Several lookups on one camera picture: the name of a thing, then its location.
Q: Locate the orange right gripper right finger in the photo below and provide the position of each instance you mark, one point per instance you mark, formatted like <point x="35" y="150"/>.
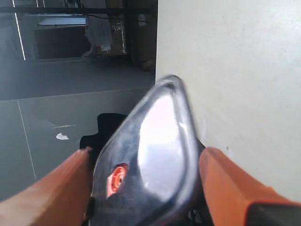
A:
<point x="235" y="198"/>

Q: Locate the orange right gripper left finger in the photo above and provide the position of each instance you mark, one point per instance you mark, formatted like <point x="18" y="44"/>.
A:
<point x="58" y="199"/>

